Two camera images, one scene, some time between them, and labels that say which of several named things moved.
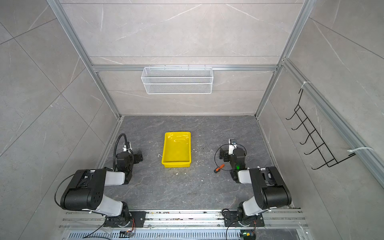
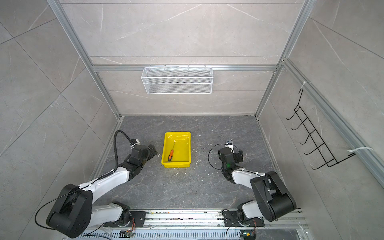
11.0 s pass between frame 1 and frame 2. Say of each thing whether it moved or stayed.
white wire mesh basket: stayed
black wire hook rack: stayed
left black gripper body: moved
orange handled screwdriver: moved
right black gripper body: stayed
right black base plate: stayed
